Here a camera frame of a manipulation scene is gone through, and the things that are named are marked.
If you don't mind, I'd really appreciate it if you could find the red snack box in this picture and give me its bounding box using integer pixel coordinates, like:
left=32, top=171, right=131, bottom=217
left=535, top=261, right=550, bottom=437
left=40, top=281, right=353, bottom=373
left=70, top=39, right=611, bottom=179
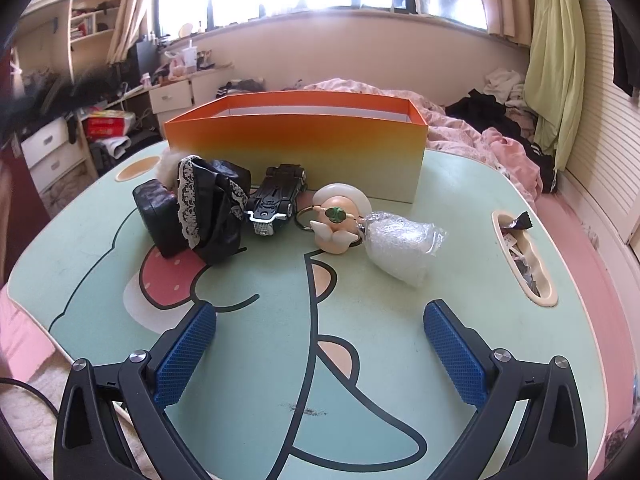
left=82, top=110, right=136, bottom=141

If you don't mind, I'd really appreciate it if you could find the black quilted pouch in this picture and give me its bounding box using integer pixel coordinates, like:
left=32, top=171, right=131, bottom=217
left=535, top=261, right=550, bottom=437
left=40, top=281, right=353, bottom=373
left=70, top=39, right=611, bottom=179
left=132, top=179, right=189, bottom=259

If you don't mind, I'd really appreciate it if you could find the white drawer nightstand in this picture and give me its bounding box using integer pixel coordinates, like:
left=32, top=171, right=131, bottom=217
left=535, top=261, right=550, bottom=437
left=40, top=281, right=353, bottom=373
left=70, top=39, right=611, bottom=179
left=150, top=64, right=234, bottom=114

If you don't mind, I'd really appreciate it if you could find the white drawer cabinet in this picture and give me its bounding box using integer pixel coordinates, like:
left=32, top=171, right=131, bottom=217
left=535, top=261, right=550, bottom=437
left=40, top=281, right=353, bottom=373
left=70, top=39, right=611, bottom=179
left=21, top=118, right=85, bottom=193

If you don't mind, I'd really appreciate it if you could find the dark hanging garment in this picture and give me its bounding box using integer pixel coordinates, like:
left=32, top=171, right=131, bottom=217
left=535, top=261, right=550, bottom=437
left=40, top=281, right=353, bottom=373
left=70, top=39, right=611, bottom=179
left=612, top=11, right=640, bottom=98

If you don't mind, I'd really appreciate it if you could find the green curtain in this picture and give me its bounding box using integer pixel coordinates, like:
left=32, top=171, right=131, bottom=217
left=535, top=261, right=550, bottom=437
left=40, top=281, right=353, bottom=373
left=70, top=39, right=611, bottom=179
left=524, top=0, right=586, bottom=171

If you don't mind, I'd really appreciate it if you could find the wall bookshelf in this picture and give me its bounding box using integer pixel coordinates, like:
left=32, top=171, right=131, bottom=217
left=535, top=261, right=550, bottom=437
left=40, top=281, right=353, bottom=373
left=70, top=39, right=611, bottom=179
left=70, top=0, right=120, bottom=42

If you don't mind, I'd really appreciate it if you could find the clear bubble wrap bag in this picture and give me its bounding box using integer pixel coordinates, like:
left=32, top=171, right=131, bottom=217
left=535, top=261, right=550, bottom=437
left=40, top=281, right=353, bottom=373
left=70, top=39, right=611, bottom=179
left=359, top=211, right=447, bottom=287

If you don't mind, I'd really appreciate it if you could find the green cartoon lap table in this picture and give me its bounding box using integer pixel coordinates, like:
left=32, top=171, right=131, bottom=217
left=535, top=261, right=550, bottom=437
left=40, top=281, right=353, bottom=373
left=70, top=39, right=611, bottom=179
left=9, top=151, right=608, bottom=479

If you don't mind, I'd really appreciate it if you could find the orange gradient cardboard box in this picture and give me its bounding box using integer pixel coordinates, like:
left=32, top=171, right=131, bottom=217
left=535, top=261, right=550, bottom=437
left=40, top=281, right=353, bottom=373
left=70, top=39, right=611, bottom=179
left=165, top=90, right=428, bottom=203

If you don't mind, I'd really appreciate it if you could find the grey clothes pile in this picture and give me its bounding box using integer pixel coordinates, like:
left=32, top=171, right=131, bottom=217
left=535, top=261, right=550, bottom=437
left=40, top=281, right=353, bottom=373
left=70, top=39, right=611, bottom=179
left=216, top=78, right=266, bottom=99

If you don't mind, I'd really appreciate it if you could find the black cable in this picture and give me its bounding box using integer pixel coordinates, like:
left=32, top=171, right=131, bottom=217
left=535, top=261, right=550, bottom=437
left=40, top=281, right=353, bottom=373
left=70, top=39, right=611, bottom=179
left=0, top=376, right=61, bottom=416

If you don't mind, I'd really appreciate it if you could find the beige left curtain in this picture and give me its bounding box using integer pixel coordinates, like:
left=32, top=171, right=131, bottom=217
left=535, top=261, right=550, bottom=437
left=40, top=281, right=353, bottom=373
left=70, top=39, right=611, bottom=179
left=106, top=0, right=152, bottom=65

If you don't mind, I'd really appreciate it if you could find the black wrapped candy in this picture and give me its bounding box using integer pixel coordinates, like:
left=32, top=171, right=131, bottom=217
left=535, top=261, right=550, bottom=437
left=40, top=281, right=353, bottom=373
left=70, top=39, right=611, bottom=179
left=500, top=211, right=533, bottom=231

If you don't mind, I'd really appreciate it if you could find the white clothes pile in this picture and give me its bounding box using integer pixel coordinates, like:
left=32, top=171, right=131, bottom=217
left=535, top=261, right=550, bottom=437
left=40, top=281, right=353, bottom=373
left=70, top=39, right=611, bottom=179
left=483, top=68, right=528, bottom=110

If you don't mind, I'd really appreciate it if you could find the black clothes pile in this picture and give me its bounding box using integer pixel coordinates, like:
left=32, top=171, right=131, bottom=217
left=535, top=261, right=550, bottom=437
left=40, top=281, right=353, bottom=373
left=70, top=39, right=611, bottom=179
left=445, top=89, right=556, bottom=194

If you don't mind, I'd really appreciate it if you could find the black toy car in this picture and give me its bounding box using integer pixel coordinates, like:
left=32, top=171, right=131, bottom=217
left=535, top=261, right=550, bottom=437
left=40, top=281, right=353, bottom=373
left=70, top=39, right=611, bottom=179
left=245, top=164, right=306, bottom=236

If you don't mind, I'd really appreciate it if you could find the pink angel figurine keychain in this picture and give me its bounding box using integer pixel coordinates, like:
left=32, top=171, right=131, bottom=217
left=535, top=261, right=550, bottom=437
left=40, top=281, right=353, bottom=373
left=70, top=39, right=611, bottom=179
left=294, top=183, right=372, bottom=255

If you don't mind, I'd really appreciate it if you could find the beige fur pompom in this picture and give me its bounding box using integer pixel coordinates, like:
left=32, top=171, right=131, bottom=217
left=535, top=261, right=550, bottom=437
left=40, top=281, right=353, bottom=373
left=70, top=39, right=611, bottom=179
left=155, top=150, right=188, bottom=188

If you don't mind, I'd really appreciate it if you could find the black lace-trimmed bag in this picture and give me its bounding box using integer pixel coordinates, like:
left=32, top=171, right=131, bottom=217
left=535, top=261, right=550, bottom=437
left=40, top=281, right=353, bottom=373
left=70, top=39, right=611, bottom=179
left=176, top=155, right=252, bottom=266

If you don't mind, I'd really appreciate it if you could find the white drink cup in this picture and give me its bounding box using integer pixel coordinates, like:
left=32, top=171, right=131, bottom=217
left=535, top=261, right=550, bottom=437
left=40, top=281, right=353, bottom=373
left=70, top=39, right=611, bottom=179
left=181, top=41, right=198, bottom=74

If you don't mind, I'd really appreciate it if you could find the pink floral duvet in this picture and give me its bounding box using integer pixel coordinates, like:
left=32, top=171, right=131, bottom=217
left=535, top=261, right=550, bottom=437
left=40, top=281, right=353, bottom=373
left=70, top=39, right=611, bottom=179
left=303, top=78, right=542, bottom=207

